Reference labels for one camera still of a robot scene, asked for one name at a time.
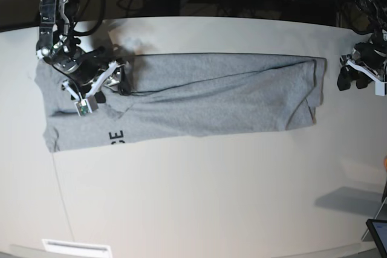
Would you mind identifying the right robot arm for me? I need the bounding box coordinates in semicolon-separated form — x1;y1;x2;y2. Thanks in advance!
36;0;131;105

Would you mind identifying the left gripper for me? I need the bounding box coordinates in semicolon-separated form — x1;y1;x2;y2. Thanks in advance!
337;40;386;91

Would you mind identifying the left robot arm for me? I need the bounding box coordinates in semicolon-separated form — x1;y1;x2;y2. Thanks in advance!
337;0;386;96

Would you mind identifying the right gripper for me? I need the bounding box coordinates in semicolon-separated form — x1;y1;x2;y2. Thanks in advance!
68;47;131;104

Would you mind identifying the white paper label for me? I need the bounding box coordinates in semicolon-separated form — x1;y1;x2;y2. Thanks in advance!
42;239;111;252

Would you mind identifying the grey T-shirt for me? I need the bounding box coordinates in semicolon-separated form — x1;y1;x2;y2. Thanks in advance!
35;54;325;152

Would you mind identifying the black tablet screen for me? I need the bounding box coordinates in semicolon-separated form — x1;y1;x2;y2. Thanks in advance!
366;219;387;258

